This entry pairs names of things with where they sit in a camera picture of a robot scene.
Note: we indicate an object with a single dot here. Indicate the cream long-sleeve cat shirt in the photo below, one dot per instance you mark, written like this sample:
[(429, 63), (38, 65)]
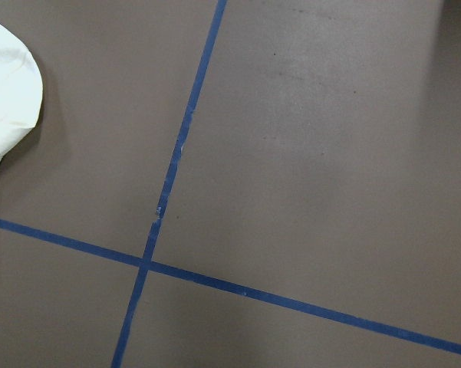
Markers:
[(21, 91)]

